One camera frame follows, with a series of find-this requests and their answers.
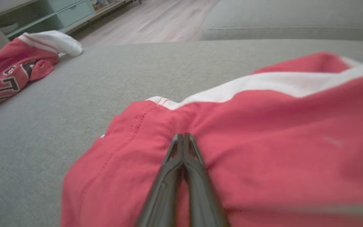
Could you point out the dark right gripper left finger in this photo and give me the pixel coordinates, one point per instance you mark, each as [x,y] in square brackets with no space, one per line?
[165,189]

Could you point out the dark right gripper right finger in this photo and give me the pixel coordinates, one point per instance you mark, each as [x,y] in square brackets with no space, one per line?
[203,195]

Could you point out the red shorts with white stripes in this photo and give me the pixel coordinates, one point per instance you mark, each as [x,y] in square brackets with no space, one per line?
[263,142]

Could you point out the red Bulls jersey white sleeves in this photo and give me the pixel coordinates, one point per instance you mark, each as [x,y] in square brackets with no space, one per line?
[14,69]

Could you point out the large grey sofa seat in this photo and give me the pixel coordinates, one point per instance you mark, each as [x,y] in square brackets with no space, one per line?
[43,142]

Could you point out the colourful toy pile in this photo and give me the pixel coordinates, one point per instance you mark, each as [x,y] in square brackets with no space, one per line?
[101,4]

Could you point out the low cabinet with pale-green drawers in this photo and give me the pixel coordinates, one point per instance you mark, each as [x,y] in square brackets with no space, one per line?
[74,12]

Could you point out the grey sofa cushion with seam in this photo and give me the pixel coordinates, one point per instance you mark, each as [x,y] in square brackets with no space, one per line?
[295,15]

